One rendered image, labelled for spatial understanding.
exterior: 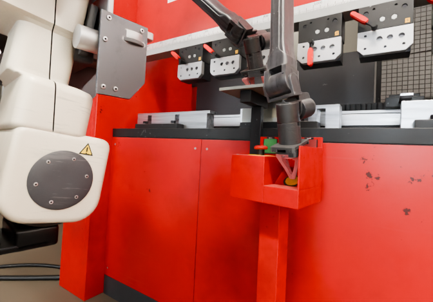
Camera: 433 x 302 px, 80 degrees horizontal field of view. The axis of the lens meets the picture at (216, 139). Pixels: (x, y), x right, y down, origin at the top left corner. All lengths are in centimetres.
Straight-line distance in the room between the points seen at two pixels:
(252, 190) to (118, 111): 102
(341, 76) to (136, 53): 121
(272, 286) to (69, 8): 79
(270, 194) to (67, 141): 47
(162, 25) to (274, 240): 122
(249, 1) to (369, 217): 94
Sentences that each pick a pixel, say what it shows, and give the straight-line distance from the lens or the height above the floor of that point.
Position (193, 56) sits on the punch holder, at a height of 124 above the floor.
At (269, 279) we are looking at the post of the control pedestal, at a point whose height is 45.
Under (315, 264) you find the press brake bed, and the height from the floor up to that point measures 45.
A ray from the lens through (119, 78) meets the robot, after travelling 56.
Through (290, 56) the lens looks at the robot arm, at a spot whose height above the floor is 103.
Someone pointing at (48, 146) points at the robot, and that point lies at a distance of 53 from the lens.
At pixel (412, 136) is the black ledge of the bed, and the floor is 85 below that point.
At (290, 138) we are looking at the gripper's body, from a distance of 68.
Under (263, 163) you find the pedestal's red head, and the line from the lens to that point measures 69.
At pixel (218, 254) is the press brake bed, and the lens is 109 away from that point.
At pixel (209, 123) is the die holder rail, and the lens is 124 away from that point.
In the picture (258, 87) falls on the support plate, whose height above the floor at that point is 99.
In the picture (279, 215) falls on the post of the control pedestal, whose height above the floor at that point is 62.
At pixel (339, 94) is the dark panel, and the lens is 156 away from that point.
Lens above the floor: 79
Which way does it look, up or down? 2 degrees up
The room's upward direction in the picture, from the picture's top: 3 degrees clockwise
